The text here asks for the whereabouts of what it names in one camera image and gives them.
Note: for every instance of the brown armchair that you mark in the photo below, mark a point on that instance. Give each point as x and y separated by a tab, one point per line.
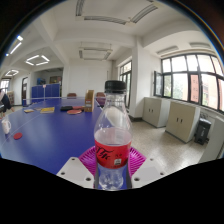
71	95
100	94

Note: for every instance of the large dark-framed window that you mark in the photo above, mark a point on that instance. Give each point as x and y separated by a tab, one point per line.
193	80

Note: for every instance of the white mug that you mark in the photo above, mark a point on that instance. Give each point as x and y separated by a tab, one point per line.
6	126

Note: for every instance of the tall dark-framed window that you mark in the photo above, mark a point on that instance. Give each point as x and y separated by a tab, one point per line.
126	80

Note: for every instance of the group of ceiling lights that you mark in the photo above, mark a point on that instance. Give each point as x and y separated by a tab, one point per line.
15	48

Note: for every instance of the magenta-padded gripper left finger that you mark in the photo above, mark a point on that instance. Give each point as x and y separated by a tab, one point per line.
76	171

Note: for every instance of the black waste bin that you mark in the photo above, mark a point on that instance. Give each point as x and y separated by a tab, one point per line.
202	131

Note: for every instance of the person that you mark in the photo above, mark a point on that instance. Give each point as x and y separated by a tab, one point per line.
5	101

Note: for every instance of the blue partition boards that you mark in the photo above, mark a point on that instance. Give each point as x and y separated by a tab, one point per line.
46	90

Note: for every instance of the orange-red table tennis paddle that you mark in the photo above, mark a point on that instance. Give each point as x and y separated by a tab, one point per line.
74	112

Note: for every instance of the brown cardboard box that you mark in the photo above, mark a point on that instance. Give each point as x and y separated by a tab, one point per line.
89	101

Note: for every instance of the ceiling air conditioner unit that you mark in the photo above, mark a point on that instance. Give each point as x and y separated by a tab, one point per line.
96	53

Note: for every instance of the red table tennis paddle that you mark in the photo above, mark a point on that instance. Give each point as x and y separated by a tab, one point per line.
78	108

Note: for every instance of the small colourful booklet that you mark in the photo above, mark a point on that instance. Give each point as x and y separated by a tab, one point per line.
29	110

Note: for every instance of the dark door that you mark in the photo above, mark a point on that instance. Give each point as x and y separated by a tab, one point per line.
24	91

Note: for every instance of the yellow book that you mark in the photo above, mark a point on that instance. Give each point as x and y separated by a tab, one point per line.
47	110

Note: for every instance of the clear red-labelled drink bottle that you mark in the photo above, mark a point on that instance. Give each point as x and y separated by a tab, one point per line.
112	143

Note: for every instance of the beige two-door cabinet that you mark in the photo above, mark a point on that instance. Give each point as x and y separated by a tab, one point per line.
182	121
155	111

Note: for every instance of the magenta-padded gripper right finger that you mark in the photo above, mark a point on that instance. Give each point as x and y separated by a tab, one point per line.
146	171

